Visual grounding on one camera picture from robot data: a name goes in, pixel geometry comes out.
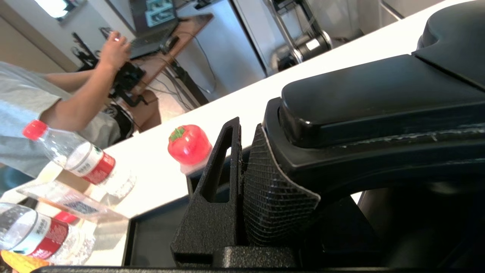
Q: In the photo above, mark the metal equipment cart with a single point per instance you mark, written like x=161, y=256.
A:
x=303, y=43

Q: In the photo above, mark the clear water bottle red label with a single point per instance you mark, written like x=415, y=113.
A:
x=89, y=161
x=41, y=235

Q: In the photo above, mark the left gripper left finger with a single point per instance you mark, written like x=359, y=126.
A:
x=197, y=223

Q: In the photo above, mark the person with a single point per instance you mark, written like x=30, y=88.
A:
x=26, y=102

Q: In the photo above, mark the black tray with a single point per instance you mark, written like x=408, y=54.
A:
x=151, y=235

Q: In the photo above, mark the orange toy piece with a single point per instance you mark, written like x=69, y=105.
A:
x=21, y=262

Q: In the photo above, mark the black computer mouse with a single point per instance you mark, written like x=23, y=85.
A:
x=169, y=43

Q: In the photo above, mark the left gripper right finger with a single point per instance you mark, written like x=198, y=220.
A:
x=265, y=204

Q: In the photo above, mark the open laptop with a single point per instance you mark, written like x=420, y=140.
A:
x=151, y=22

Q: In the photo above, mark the brown wooden desk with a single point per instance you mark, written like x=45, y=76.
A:
x=189, y=34

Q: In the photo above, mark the red tomato-shaped timer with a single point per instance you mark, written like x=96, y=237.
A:
x=188, y=146

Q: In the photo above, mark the black electric kettle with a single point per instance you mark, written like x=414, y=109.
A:
x=379, y=125

